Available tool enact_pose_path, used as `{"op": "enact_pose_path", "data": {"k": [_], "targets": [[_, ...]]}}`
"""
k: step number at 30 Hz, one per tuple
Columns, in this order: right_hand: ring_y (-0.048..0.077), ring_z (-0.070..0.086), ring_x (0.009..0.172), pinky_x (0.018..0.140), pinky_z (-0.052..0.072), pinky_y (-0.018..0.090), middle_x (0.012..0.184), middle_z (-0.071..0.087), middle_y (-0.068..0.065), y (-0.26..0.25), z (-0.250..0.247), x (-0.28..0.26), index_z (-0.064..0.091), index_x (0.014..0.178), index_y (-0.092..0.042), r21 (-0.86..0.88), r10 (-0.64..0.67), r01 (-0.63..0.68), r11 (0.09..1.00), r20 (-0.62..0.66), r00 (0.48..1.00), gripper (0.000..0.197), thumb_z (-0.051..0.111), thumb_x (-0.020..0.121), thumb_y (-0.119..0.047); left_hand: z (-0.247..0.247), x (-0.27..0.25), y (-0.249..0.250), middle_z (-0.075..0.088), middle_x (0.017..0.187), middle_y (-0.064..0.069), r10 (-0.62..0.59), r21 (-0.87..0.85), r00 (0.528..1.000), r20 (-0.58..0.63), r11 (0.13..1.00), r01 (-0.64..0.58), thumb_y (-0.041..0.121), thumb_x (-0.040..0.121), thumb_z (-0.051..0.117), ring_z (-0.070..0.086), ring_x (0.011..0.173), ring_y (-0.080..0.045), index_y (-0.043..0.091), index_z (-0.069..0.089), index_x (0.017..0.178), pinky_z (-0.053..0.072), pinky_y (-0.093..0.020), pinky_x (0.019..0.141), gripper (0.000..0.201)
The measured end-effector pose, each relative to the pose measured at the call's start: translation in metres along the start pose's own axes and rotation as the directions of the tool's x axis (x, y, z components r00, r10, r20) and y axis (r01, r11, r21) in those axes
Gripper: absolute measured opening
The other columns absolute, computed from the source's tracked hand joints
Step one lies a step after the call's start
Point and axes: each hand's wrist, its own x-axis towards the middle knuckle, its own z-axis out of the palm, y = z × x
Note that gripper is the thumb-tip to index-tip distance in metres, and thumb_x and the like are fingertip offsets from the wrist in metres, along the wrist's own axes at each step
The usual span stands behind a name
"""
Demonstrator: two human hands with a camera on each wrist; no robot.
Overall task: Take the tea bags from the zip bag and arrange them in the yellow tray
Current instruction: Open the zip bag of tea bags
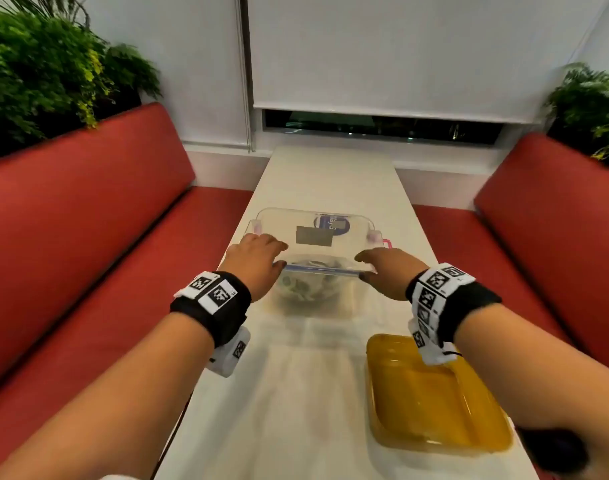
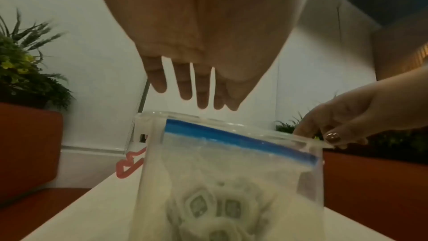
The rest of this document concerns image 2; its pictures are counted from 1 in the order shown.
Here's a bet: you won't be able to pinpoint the person's right hand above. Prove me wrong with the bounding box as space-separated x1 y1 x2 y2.
293 67 428 151

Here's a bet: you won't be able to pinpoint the person's left hand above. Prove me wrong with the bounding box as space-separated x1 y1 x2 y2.
87 0 317 112

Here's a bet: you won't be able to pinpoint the clear zip bag blue seal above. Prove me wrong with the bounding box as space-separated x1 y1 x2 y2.
132 111 333 241

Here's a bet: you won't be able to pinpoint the tea bags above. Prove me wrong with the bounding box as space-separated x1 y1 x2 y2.
164 176 278 241

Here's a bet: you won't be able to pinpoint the red bench seat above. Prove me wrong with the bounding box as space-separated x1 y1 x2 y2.
0 102 93 241
321 149 428 241

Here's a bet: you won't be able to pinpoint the clear storage box pink handles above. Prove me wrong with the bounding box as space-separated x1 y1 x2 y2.
116 111 158 180

